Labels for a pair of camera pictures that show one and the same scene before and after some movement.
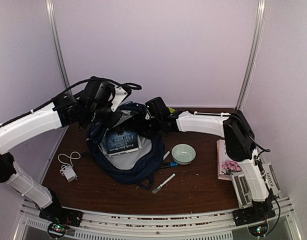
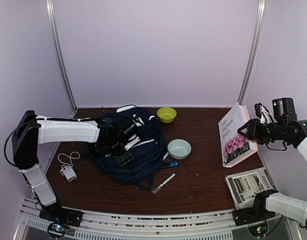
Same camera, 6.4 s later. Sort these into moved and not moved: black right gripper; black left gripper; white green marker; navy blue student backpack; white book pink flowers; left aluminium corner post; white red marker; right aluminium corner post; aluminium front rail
Moved: black right gripper; navy blue student backpack; white book pink flowers; black left gripper
Not moved: left aluminium corner post; white red marker; right aluminium corner post; white green marker; aluminium front rail
